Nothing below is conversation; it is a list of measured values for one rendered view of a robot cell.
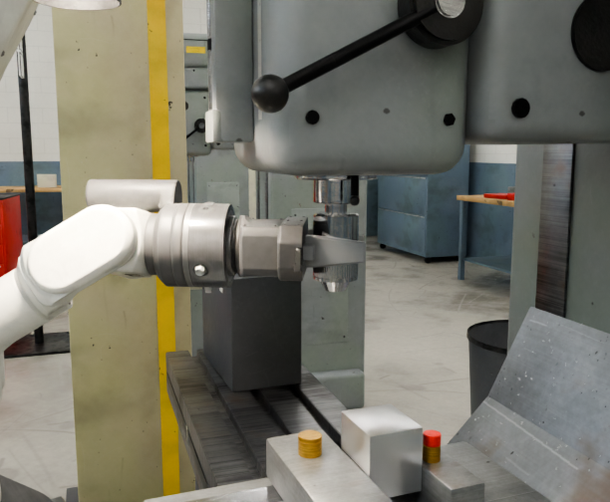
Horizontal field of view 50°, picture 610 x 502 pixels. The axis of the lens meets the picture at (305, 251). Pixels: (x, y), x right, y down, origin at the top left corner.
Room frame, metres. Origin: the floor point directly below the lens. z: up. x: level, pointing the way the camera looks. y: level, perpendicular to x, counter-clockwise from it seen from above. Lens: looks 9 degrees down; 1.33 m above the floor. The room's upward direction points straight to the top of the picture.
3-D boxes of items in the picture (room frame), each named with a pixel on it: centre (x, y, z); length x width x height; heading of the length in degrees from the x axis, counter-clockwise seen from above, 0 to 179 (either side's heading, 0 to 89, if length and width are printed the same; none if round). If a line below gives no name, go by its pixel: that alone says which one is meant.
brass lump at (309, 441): (0.57, 0.00, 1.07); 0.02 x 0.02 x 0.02
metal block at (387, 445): (0.57, -0.07, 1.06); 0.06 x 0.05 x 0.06; 21
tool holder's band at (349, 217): (0.68, -0.03, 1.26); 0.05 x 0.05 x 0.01
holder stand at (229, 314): (1.14, 0.10, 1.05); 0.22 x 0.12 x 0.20; 21
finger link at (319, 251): (0.65, -0.03, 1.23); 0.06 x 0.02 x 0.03; 87
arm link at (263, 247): (0.69, 0.06, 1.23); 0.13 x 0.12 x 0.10; 177
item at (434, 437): (0.56, -0.11, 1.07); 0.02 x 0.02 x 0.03
